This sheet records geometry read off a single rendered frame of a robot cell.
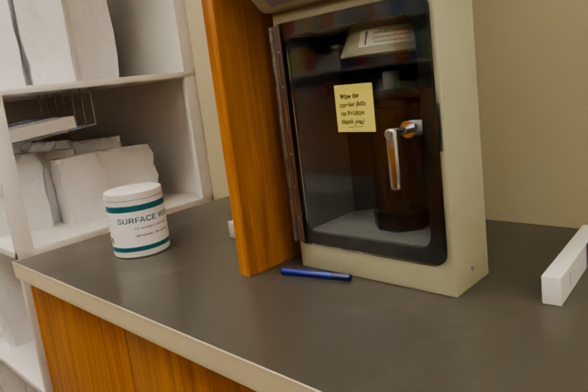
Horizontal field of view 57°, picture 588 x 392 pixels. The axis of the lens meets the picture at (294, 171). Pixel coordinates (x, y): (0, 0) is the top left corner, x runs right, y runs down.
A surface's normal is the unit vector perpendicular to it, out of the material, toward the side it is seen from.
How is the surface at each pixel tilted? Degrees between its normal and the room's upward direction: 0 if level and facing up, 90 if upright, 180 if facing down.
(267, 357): 0
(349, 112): 90
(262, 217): 90
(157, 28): 90
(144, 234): 90
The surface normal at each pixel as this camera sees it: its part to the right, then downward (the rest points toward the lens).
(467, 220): 0.72, 0.04
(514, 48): -0.69, 0.21
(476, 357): -0.12, -0.98
